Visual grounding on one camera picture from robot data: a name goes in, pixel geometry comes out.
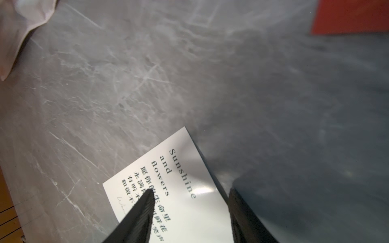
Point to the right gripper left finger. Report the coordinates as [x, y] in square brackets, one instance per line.
[136, 225]

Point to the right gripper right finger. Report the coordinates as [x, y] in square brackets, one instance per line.
[246, 226]

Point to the white card small text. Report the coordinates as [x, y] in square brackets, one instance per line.
[189, 208]

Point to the red card right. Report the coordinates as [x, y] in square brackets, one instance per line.
[348, 16]

